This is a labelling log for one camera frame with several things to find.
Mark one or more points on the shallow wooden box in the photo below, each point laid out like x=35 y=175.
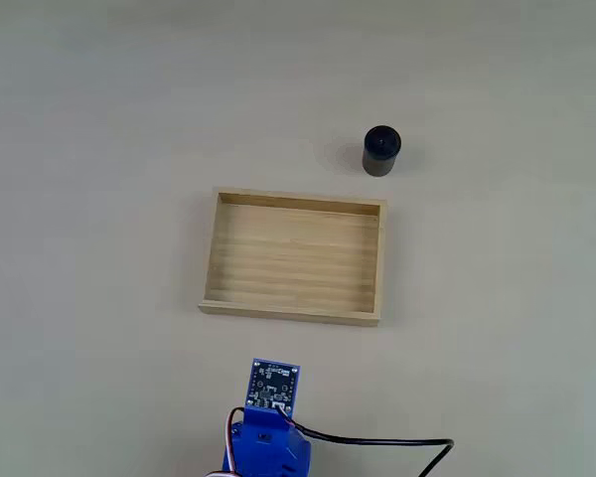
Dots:
x=293 y=258

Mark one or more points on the black cylinder canister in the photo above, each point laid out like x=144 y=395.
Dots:
x=380 y=151

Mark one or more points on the camera circuit board, blue mount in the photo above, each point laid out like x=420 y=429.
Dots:
x=273 y=385

